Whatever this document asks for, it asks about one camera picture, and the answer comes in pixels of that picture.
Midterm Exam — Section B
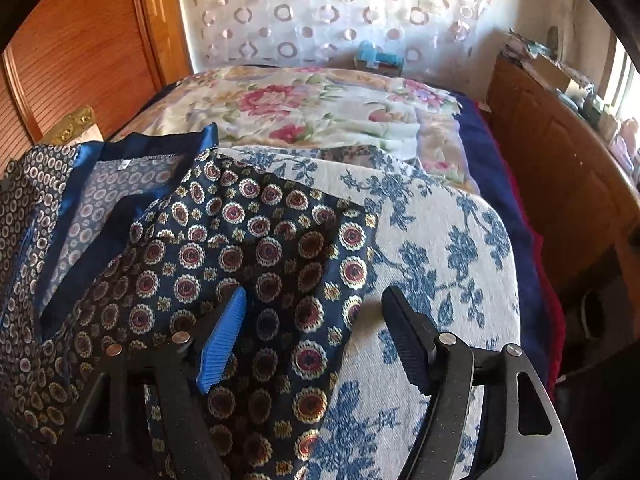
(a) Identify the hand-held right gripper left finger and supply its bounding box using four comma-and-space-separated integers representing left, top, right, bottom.
55, 286, 249, 480

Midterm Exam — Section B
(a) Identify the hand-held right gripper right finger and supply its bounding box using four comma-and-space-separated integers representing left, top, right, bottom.
381, 286, 556, 480

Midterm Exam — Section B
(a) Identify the navy medallion print garment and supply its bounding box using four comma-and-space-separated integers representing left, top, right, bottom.
0, 125, 381, 480

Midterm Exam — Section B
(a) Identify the blue floral white cloth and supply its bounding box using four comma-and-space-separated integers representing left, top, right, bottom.
220, 145, 523, 480

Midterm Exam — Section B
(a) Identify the red blanket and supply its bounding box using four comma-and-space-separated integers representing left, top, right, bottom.
480, 105, 568, 401

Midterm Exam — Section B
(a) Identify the navy blanket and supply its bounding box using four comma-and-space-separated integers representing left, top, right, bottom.
457, 95, 551, 391

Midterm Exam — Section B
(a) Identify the dark object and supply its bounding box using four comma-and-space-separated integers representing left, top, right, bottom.
560, 240, 640, 480

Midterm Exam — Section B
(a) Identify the wooden cabinet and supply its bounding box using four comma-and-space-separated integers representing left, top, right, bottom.
485, 52, 640, 321

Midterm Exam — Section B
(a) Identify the pink floral cream bedspread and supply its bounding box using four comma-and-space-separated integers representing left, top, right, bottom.
107, 65, 481, 196

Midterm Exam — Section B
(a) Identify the gold ornate object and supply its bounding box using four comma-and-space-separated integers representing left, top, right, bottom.
42, 106, 96, 143

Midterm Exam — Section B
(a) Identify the small blue object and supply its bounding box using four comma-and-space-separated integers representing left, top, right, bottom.
354, 40, 403, 72

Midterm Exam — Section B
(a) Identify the pile of assorted clutter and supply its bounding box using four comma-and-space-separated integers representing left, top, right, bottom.
502, 25, 640, 171

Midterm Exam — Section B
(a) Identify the bright window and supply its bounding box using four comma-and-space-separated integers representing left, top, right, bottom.
602, 35, 640, 126

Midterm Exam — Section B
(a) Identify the wooden wardrobe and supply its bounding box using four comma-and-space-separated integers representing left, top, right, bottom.
0, 0, 196, 161

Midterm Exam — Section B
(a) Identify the white circle pattern curtain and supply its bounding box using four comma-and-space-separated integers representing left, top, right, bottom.
172, 0, 506, 78

